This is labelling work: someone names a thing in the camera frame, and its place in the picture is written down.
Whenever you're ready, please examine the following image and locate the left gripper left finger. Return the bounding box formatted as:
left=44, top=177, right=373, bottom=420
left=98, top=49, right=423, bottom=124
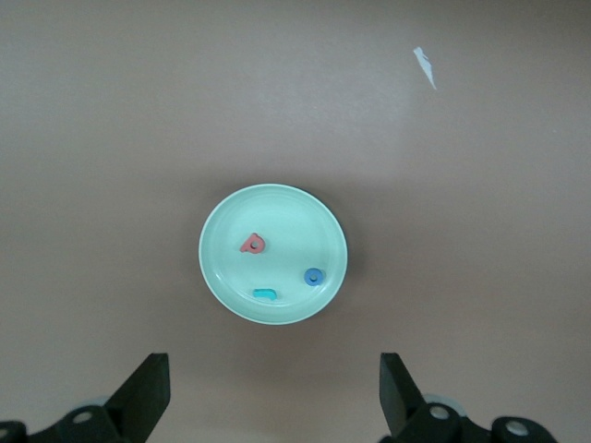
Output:
left=0, top=353, right=172, bottom=443

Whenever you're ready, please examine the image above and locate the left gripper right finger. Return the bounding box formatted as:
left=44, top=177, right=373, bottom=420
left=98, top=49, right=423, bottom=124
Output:
left=379, top=352, right=562, bottom=443

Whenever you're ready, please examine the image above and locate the pink letter d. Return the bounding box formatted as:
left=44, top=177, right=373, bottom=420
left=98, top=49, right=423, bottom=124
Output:
left=239, top=233, right=268, bottom=257

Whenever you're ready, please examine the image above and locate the brown table cover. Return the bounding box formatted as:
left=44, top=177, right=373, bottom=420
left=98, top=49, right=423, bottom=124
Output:
left=0, top=0, right=591, bottom=443

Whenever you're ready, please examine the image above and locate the green plate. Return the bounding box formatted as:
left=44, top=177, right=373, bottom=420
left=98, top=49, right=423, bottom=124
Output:
left=198, top=183, right=349, bottom=327

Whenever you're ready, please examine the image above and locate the white paper scrap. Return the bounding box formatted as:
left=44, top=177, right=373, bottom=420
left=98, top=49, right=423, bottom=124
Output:
left=412, top=46, right=439, bottom=91

